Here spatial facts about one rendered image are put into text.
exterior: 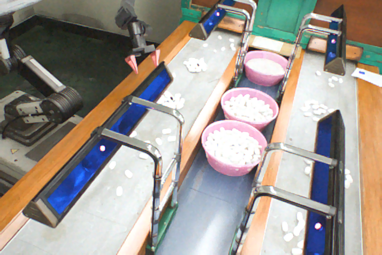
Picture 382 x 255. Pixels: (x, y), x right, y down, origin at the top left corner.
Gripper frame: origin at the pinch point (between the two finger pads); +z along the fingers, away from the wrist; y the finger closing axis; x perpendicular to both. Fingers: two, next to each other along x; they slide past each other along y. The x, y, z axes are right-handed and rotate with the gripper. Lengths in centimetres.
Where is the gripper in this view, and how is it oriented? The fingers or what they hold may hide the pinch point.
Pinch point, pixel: (146, 69)
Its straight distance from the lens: 146.1
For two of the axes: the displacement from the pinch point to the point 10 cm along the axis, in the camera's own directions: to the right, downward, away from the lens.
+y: -8.3, 2.9, -4.8
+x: 4.8, -0.5, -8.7
